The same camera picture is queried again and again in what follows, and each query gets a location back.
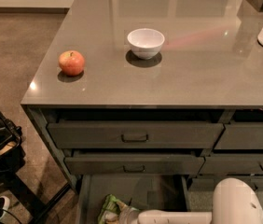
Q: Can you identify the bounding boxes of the middle left grey drawer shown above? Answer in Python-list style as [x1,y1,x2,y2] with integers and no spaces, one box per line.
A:
[64,151,204,175]

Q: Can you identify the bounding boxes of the green rice chip bag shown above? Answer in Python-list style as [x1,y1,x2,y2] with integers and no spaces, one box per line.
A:
[97,194,121,224]

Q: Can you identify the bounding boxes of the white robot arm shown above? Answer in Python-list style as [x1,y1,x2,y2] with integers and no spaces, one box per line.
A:
[118,178,263,224]

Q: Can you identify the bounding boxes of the top left grey drawer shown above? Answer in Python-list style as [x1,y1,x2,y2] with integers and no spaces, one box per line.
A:
[47,121,224,148]

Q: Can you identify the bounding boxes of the grey counter cabinet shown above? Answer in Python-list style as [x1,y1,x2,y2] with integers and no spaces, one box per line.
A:
[21,0,263,184]

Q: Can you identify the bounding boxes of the top right grey drawer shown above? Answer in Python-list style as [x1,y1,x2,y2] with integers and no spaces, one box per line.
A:
[215,122,263,150]

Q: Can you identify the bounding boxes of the red apple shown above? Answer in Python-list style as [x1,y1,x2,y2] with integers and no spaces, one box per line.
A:
[58,50,85,77]

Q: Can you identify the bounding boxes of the open bottom left drawer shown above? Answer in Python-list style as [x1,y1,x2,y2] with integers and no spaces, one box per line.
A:
[76,175,189,224]

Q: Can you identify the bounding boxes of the white bowl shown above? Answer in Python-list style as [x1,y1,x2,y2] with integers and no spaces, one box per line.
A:
[127,28,165,60]

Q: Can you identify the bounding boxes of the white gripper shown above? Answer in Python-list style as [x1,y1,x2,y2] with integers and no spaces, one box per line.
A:
[116,201,140,224]

